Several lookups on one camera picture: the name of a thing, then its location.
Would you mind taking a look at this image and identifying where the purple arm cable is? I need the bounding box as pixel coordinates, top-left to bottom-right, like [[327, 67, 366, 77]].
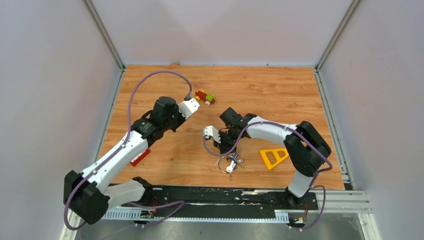
[[202, 121, 333, 231], [63, 70, 194, 231]]

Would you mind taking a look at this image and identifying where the red lego brick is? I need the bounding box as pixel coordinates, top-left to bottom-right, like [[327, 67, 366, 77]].
[[129, 148, 151, 167]]

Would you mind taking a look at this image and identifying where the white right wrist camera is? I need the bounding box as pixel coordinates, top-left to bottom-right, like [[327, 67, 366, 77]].
[[202, 125, 221, 144]]

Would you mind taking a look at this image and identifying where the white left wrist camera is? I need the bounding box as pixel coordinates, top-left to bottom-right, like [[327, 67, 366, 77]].
[[178, 98, 200, 120]]

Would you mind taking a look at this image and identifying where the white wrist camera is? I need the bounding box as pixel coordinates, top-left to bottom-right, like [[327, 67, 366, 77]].
[[202, 125, 221, 144], [178, 98, 200, 120]]

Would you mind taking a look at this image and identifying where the large keyring with keys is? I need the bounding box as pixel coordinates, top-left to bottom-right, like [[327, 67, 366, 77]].
[[215, 152, 245, 181]]

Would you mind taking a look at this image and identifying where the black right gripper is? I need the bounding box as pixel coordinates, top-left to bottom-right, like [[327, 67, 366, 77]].
[[213, 127, 241, 156]]

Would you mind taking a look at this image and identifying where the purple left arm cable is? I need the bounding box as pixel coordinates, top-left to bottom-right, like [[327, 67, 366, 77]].
[[63, 70, 194, 231]]

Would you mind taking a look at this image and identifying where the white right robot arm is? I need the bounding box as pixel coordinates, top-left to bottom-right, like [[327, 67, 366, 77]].
[[202, 107, 333, 209]]

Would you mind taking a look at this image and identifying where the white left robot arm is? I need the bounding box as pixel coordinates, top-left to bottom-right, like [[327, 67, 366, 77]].
[[63, 96, 200, 225]]

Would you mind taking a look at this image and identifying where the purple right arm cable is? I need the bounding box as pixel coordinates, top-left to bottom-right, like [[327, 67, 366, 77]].
[[202, 121, 333, 231]]

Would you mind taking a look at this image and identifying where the yellow triangle block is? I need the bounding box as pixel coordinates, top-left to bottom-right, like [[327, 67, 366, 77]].
[[259, 148, 289, 171]]

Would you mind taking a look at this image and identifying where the white slotted cable duct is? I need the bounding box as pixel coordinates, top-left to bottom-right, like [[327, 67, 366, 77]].
[[101, 205, 289, 224]]

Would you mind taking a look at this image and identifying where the red lego toy car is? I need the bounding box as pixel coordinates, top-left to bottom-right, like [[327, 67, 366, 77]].
[[195, 90, 216, 106]]

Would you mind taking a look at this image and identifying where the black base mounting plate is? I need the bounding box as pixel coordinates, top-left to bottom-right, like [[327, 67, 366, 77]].
[[134, 185, 319, 211]]

